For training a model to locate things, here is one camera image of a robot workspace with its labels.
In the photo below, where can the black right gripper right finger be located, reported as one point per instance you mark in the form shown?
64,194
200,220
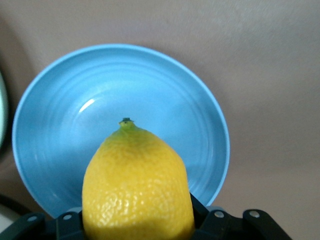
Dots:
212,225

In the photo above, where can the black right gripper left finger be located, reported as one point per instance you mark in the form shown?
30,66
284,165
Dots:
70,225

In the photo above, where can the yellow lemon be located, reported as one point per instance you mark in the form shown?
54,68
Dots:
137,187

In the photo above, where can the blue plate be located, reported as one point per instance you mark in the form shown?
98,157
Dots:
75,100

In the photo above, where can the green plate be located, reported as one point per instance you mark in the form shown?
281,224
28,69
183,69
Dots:
2,112

